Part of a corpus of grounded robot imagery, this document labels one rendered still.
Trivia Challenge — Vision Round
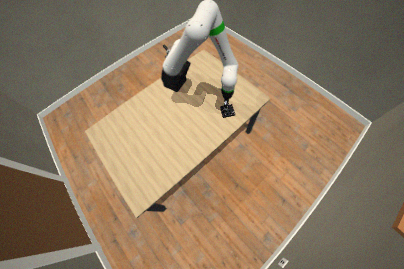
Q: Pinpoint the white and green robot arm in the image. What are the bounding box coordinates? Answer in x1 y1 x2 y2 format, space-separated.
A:
163 0 238 97

